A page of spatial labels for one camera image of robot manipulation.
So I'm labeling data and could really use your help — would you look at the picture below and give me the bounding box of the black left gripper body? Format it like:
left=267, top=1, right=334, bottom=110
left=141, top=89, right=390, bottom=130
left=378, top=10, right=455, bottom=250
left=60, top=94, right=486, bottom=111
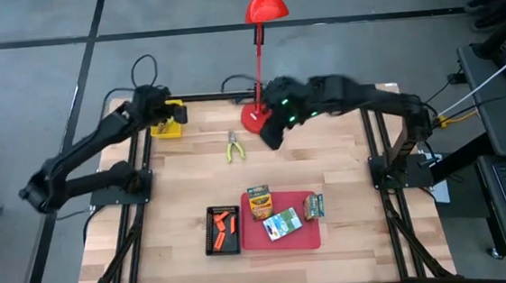
left=133, top=82, right=176, bottom=127

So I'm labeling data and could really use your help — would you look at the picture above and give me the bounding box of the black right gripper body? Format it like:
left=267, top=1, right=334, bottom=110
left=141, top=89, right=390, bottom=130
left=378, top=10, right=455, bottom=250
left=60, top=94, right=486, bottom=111
left=260, top=72, right=325, bottom=132

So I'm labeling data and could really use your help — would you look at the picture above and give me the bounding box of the yellow and orange crayon box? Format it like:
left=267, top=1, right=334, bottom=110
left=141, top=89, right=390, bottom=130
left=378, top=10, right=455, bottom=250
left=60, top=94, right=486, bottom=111
left=245, top=185, right=274, bottom=223

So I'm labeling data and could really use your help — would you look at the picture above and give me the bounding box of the crayon box with blue print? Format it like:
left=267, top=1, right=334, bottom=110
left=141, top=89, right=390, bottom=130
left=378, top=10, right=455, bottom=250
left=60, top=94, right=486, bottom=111
left=260, top=205, right=305, bottom=242

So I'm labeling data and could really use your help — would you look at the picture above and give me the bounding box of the yellow plastic bin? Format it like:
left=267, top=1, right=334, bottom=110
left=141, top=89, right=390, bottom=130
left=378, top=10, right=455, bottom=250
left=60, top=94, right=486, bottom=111
left=148, top=98, right=187, bottom=141

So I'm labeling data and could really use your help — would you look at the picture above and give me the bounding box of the red desk lamp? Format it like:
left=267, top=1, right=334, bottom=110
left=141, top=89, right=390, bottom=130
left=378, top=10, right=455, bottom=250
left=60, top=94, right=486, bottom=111
left=231, top=0, right=299, bottom=137

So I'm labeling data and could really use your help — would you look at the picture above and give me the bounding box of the red plastic tray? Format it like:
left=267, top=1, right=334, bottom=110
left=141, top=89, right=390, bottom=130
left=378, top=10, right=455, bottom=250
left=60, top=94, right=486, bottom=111
left=237, top=187, right=323, bottom=255

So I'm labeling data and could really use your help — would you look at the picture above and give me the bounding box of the black mesh tray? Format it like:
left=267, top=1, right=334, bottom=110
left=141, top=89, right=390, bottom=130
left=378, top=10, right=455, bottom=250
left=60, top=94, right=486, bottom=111
left=202, top=202, right=244, bottom=256

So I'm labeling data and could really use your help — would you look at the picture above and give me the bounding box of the white rod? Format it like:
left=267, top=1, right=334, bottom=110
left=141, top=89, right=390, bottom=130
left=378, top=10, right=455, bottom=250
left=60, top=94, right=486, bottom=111
left=433, top=45, right=506, bottom=117

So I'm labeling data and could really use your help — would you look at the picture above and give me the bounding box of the person's shoe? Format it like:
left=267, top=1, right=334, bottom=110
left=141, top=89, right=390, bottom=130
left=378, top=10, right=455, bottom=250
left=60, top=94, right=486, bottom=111
left=471, top=11, right=506, bottom=32
left=464, top=0, right=504, bottom=14

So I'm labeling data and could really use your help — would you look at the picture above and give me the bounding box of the desk caster wheel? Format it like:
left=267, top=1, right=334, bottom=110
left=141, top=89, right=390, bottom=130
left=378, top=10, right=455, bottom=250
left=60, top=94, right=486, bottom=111
left=487, top=246, right=506, bottom=262

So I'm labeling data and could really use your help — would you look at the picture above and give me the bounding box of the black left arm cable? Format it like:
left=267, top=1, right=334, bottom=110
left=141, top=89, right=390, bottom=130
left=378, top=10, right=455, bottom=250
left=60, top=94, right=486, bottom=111
left=130, top=53, right=161, bottom=91

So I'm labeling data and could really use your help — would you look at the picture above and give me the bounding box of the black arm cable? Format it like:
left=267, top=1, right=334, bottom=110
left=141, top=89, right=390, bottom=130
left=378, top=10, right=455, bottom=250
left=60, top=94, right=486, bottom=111
left=219, top=71, right=260, bottom=96
left=130, top=53, right=161, bottom=91

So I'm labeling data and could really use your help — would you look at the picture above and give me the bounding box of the black aluminium table frame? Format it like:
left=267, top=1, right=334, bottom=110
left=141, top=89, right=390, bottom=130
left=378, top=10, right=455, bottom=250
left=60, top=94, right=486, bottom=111
left=61, top=71, right=459, bottom=283

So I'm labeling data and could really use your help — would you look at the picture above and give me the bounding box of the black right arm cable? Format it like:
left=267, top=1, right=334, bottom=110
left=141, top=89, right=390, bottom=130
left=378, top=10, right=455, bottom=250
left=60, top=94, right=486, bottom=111
left=219, top=71, right=260, bottom=96

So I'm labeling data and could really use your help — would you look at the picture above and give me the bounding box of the black wall plug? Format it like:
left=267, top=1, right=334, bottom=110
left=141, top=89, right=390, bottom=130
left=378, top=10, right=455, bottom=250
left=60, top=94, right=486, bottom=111
left=446, top=71, right=467, bottom=86

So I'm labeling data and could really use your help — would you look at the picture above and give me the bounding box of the yellow cable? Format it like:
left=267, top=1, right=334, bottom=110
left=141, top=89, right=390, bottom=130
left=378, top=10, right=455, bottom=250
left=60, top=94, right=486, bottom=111
left=436, top=111, right=479, bottom=129

